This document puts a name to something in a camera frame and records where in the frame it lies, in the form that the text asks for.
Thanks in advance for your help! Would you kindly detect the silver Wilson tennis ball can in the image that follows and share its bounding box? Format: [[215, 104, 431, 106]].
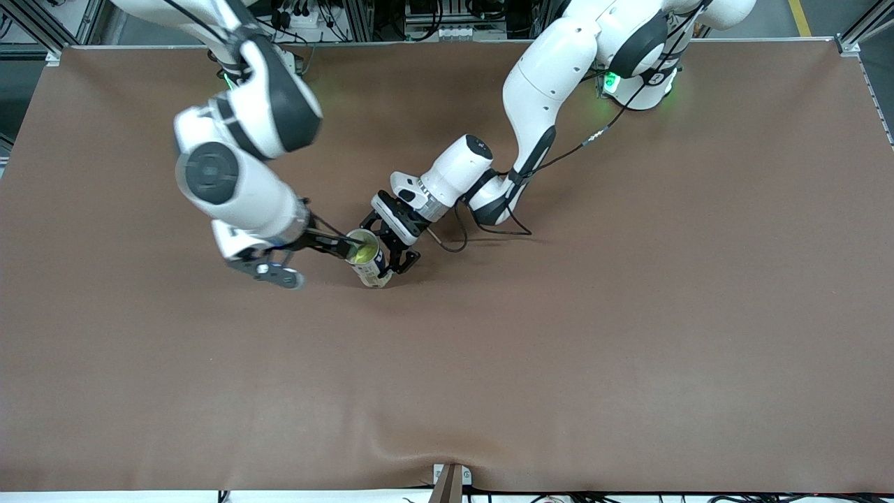
[[345, 228, 394, 289]]

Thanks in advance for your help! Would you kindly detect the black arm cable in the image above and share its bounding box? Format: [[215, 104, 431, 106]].
[[430, 14, 699, 254], [161, 0, 350, 242]]

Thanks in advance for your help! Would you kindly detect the white power strip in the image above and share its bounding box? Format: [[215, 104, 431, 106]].
[[269, 0, 329, 29]]

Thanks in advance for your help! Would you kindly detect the aluminium corner profile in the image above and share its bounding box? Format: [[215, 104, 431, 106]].
[[835, 0, 894, 57]]

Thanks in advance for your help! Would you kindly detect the brown table mat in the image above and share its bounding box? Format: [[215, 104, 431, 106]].
[[0, 38, 894, 493]]

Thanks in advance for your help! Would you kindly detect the metal table edge bracket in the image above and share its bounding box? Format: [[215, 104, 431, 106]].
[[433, 463, 472, 503]]

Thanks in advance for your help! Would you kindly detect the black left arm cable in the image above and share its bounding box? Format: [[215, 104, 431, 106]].
[[430, 14, 699, 254]]

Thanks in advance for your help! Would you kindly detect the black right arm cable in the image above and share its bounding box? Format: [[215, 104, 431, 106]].
[[161, 0, 350, 242]]

